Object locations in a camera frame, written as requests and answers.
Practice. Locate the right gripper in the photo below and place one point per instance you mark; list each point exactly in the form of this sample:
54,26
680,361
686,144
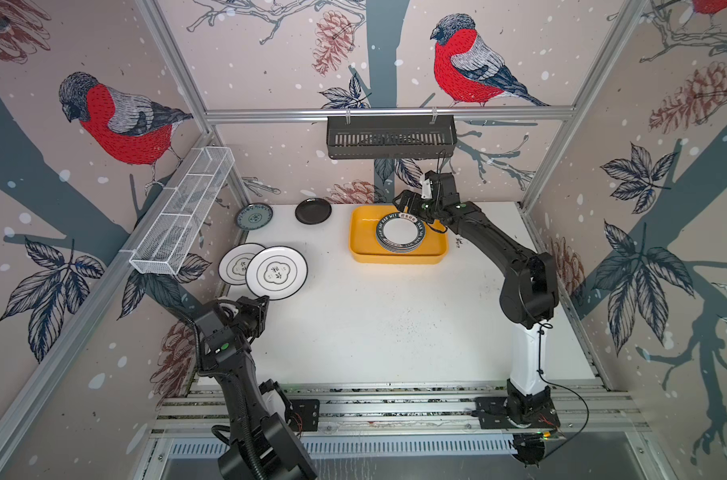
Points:
407,200

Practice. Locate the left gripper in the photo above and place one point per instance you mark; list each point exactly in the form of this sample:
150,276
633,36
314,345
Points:
257,310

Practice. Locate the green rim plate back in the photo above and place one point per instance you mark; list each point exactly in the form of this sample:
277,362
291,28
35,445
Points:
400,232

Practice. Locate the white plate green motif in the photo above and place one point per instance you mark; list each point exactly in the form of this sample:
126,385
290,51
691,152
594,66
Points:
233,266

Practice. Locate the small black plate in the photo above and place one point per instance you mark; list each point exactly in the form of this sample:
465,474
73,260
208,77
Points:
313,211

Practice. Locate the small teal patterned plate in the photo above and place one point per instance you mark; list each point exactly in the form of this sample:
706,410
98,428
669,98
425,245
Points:
254,216

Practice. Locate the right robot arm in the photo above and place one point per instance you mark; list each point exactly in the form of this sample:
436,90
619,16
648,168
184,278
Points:
529,294

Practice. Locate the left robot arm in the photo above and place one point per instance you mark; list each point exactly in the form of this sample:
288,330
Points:
260,443

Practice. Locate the yellow plastic bin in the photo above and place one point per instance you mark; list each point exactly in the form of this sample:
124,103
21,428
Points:
366,248

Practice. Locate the black hanging basket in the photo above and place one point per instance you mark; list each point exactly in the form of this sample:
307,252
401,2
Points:
391,137

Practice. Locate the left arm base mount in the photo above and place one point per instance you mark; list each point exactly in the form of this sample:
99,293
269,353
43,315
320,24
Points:
302,415

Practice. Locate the horizontal aluminium rail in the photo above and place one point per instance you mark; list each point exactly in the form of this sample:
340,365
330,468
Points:
217,117

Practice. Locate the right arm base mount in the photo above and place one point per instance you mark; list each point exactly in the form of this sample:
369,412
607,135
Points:
493,414

